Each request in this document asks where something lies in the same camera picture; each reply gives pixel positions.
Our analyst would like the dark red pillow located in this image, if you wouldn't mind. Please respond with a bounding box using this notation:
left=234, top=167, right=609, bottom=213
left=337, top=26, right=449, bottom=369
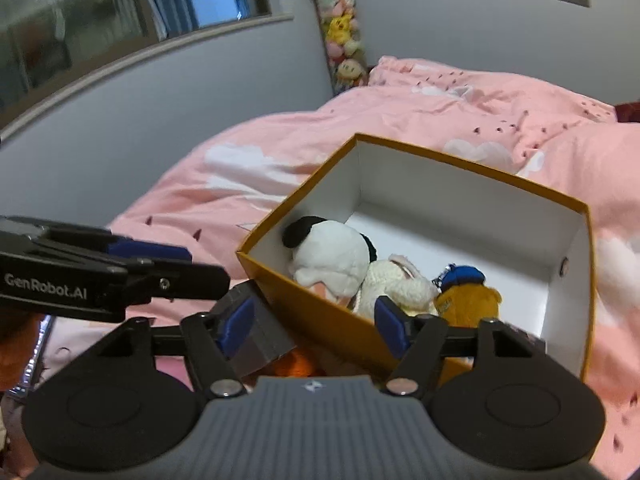
left=614, top=101, right=640, bottom=122

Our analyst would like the window with metal frame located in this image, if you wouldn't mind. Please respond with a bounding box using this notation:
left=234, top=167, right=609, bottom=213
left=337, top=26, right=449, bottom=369
left=1, top=0, right=281, bottom=127

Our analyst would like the cream yellow crochet doll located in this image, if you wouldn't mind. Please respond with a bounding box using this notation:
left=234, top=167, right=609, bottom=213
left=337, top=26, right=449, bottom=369
left=352, top=255, right=439, bottom=321

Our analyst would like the white black-eared dog plush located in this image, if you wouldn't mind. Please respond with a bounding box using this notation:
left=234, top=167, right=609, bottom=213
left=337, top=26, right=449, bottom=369
left=281, top=216, right=378, bottom=308

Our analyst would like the pink cloud-print duvet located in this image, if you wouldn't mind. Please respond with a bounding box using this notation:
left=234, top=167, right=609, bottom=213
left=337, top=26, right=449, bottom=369
left=44, top=55, right=640, bottom=480

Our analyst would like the orange crochet carrot toy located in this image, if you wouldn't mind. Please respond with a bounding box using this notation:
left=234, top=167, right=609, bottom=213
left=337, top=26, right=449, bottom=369
left=264, top=347, right=326, bottom=378

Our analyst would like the hanging plush toy organizer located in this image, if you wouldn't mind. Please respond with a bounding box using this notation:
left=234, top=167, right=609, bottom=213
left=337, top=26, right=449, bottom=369
left=312, top=0, right=369, bottom=96

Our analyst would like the orange cardboard box white inside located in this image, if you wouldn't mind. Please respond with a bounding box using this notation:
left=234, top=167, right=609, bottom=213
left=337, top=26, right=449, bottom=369
left=238, top=133, right=596, bottom=376

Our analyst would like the brown bear plush blue outfit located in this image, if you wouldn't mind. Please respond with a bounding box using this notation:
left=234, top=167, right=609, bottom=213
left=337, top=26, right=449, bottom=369
left=434, top=264, right=502, bottom=328

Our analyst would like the dark grey square box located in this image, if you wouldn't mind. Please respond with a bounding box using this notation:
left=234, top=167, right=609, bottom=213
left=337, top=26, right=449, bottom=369
left=210, top=280, right=295, bottom=377

